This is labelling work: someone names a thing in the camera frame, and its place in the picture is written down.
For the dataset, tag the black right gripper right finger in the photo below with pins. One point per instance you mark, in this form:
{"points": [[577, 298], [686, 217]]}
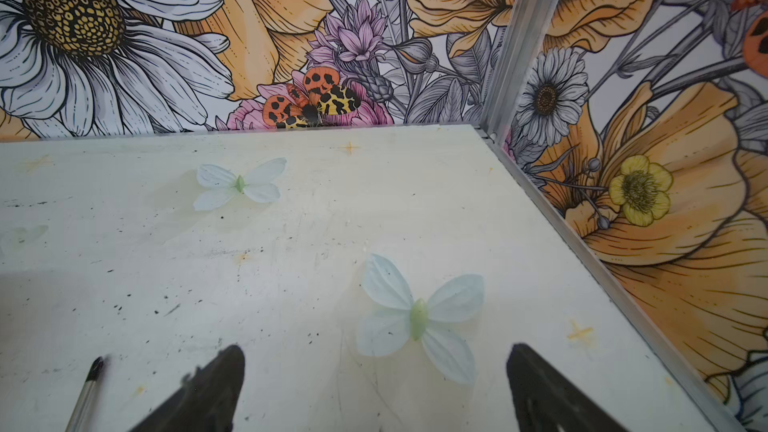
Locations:
{"points": [[545, 400]]}

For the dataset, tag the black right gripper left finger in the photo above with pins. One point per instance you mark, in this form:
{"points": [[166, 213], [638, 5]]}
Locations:
{"points": [[206, 399]]}

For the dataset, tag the aluminium corner frame post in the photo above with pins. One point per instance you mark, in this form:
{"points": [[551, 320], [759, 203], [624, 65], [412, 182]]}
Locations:
{"points": [[521, 44]]}

